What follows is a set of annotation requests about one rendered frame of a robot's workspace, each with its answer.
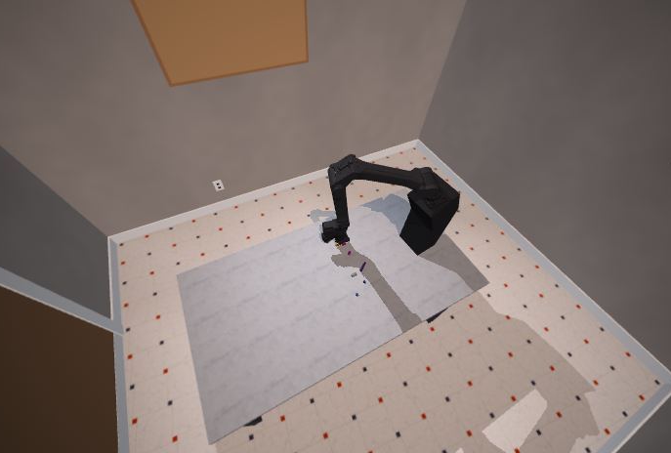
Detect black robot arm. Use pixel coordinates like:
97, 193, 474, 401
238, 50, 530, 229
321, 154, 448, 243

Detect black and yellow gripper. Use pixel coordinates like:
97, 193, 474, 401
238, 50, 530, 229
334, 231, 350, 246

